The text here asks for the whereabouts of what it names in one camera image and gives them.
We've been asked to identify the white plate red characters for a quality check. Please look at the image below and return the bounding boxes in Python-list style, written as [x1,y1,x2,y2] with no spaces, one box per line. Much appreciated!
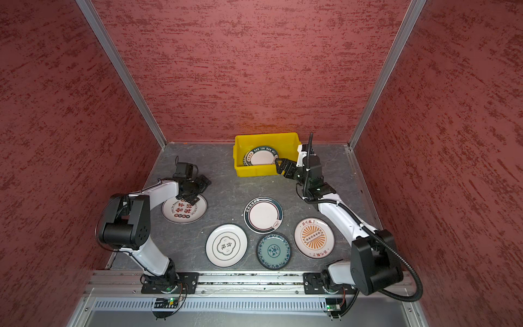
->
[162,195,208,224]

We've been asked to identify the green rim HAO WEI plate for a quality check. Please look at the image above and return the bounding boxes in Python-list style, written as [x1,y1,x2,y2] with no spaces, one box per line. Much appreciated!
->
[243,146,279,166]

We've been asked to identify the green red ring plate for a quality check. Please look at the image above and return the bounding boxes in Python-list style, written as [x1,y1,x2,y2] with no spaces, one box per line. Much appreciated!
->
[242,197,283,234]

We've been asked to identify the white plate flower outline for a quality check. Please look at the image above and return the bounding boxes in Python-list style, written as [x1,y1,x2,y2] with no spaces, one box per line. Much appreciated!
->
[206,224,248,268]

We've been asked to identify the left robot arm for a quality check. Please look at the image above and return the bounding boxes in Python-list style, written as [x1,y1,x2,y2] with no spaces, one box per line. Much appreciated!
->
[95,162,211,287]

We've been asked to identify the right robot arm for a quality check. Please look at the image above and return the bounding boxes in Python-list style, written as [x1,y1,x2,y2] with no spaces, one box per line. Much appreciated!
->
[275,155,404,295]

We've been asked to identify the yellow plastic bin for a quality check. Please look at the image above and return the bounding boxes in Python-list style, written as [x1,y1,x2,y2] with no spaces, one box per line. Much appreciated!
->
[233,132,302,177]

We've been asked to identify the white plate orange sunburst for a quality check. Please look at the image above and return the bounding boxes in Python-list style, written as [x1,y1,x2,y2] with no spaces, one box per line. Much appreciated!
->
[294,217,335,260]

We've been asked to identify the teal patterned small plate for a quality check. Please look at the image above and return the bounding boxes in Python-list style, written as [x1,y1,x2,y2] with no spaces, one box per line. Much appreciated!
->
[256,233,291,271]

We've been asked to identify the left circuit board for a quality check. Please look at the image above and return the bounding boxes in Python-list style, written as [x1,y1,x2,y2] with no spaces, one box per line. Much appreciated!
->
[153,298,178,311]

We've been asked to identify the circuit board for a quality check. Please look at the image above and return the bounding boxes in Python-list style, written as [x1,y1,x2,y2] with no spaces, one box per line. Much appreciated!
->
[325,298,346,312]
[153,298,178,311]

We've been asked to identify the right circuit board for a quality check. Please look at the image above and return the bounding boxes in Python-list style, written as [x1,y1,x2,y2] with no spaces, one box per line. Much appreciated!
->
[325,298,346,312]

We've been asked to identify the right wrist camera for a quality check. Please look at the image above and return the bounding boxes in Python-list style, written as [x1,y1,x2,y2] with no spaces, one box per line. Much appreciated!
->
[296,144,315,168]

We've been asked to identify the black corrugated cable hose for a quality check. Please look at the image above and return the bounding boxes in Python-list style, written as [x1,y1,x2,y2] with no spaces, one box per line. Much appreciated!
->
[302,131,424,303]

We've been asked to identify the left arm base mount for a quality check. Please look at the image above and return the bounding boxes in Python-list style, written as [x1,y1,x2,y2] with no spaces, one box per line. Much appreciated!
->
[140,272,200,295]

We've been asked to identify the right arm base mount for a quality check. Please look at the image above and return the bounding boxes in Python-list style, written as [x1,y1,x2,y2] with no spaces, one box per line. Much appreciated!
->
[302,271,356,296]

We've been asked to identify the aluminium rail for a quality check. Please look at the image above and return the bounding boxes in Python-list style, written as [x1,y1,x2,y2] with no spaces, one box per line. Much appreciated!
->
[85,268,411,297]

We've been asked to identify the white slotted cable duct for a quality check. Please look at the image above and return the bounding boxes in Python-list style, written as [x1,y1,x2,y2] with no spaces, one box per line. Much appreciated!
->
[91,297,326,313]

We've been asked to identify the left corner aluminium post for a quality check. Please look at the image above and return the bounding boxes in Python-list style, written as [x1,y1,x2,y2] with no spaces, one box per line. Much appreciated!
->
[76,0,168,150]

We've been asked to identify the corner aluminium post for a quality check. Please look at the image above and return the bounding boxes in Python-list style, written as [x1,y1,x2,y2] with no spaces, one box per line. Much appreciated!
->
[76,0,168,150]
[348,0,426,151]

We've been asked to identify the right corner aluminium post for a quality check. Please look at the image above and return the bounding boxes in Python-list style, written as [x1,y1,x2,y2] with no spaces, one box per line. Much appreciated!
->
[348,0,426,151]

